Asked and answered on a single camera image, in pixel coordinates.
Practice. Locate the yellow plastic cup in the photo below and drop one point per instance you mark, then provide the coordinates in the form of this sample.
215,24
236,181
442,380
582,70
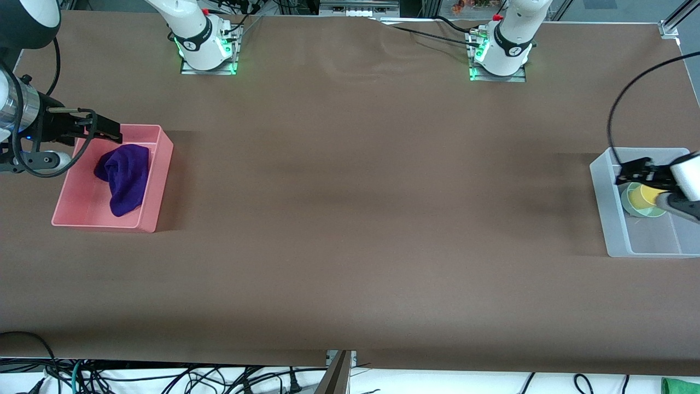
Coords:
651,196

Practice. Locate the green fabric object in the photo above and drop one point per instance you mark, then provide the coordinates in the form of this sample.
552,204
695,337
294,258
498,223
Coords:
681,386

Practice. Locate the white power strip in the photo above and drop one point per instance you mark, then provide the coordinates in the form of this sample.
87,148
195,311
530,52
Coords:
358,6

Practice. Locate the pink plastic bin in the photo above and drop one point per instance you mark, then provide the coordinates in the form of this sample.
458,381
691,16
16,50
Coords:
82,191

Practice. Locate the aluminium frame profile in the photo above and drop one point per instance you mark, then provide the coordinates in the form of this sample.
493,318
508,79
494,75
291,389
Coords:
670,27

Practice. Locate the clear plastic bin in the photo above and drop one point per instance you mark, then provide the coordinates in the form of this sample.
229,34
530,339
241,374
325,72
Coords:
651,235

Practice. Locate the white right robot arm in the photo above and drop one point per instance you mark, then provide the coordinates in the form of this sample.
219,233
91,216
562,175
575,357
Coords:
191,33

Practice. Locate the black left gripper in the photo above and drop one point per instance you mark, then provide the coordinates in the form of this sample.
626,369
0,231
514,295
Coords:
655,174

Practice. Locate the green ceramic bowl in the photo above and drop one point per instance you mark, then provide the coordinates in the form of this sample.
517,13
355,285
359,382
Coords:
624,200

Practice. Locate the purple cloth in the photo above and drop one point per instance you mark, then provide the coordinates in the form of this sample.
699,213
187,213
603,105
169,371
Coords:
126,180

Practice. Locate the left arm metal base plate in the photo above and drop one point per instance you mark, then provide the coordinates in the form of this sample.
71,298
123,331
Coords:
517,78

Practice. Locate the metal table leg bar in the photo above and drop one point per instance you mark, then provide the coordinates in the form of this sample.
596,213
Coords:
336,377

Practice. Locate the brown table cover sheet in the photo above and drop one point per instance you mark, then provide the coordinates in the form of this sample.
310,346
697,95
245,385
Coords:
350,219

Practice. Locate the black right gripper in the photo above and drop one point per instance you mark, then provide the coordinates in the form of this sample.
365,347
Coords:
54,125

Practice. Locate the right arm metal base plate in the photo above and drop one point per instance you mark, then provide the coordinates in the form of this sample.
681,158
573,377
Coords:
210,71

